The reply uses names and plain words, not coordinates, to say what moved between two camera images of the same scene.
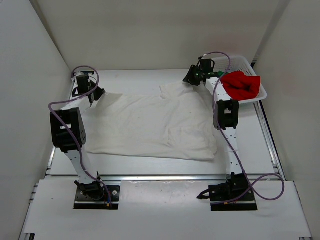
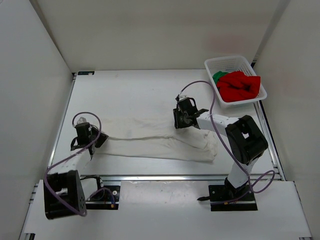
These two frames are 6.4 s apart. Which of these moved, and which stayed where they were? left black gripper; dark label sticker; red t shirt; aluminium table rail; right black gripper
Moved: right black gripper; left black gripper
Stayed: aluminium table rail; red t shirt; dark label sticker
